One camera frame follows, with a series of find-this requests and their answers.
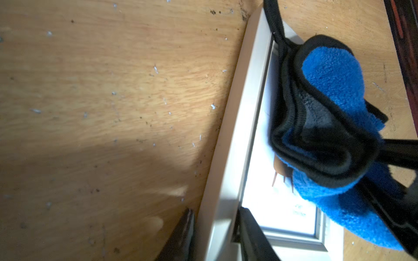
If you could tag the white picture frame deer print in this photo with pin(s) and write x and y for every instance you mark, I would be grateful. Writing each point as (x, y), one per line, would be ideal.
(245, 172)

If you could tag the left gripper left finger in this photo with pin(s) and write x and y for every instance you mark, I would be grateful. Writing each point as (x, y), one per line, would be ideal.
(180, 243)

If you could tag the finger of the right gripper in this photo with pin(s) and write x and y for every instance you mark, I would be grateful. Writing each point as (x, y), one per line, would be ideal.
(399, 213)

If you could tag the blue microfiber cloth black trim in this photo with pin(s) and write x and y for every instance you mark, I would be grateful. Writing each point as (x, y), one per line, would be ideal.
(326, 132)

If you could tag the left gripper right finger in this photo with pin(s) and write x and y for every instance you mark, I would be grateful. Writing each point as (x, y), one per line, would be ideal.
(249, 235)

